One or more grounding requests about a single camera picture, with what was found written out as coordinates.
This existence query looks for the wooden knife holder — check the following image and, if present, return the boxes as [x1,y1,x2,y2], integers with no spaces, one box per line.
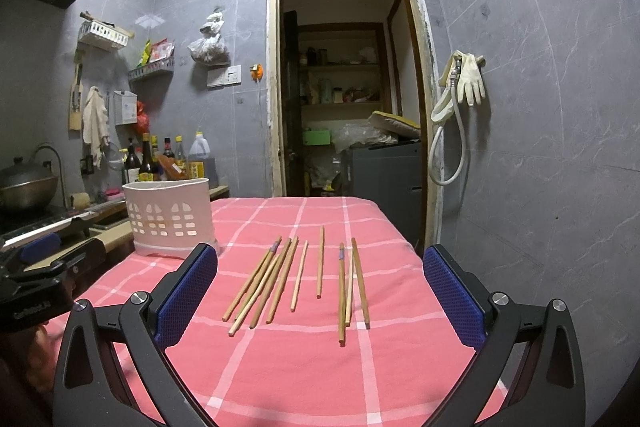
[68,49,84,131]

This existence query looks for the brown sauce pouch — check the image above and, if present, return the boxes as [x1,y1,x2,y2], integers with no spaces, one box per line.
[157,155,189,181]

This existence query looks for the orange wall hook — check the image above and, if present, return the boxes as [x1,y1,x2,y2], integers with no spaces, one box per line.
[250,64,264,82]

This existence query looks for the pale wooden chopstick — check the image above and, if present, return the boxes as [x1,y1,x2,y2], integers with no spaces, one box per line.
[345,253,355,327]
[316,225,326,299]

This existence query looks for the white plastic bag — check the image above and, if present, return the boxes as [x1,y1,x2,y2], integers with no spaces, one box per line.
[188,6,230,67]

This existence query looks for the grey wall rack shelf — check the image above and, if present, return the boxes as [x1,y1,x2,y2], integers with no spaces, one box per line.
[127,56,175,82]

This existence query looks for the dark grey cabinet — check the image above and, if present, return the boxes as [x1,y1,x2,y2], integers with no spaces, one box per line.
[341,143,422,247]

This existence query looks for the yellow edged cushion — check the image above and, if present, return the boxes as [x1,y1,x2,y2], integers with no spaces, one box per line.
[368,110,421,139]

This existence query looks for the white perforated utensil holder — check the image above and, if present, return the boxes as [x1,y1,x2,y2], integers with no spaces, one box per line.
[124,178,218,259]

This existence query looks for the snack packets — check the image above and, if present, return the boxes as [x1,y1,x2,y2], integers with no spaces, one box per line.
[138,38,175,67]

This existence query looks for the white wall switch plate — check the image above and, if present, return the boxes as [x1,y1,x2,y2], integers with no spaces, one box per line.
[206,65,242,89]

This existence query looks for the white wall basket shelf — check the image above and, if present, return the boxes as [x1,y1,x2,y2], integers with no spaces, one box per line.
[78,11,134,51]

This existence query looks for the white flexible hose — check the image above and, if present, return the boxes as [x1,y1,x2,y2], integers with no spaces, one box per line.
[427,51,469,186]

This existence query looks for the metal wok with lid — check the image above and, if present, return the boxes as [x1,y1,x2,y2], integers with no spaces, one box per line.
[1,157,58,209]

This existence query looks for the large vinegar jug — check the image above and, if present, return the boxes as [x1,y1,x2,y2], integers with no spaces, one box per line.
[188,131,219,188]

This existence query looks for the grey wall box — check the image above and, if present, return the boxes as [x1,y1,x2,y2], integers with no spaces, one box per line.
[113,91,138,126]

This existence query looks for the dark wine bottle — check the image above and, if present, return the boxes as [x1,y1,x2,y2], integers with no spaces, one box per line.
[124,139,141,184]

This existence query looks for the green box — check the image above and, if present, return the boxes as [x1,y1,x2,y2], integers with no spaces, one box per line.
[303,129,331,146]

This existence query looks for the red plastic bag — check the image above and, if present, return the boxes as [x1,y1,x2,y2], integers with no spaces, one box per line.
[134,101,150,135]

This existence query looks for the beige hanging towel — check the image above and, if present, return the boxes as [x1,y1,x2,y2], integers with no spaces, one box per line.
[82,87,111,168]

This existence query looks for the white rubber glove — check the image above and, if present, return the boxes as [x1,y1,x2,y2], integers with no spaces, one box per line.
[457,53,486,106]

